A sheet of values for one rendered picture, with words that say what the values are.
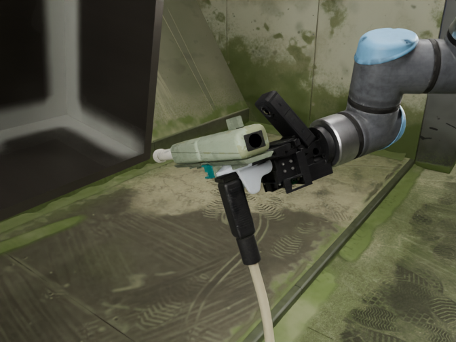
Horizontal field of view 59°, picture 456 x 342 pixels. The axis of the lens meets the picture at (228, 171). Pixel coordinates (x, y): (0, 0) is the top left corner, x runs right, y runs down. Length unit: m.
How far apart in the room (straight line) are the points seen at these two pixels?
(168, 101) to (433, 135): 1.45
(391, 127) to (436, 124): 1.62
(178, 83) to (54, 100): 1.27
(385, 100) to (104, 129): 0.79
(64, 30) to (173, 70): 1.32
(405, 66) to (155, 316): 0.89
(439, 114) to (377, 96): 1.66
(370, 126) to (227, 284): 0.74
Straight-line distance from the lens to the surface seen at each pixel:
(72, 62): 1.26
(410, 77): 0.73
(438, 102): 2.37
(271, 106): 0.66
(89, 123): 1.26
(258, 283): 0.67
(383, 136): 0.77
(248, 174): 0.62
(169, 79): 2.45
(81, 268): 1.45
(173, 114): 2.34
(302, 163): 0.67
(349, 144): 0.71
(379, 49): 0.70
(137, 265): 1.41
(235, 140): 0.52
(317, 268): 1.40
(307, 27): 2.56
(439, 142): 2.41
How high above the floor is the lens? 0.85
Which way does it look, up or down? 23 degrees down
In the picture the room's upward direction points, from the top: straight up
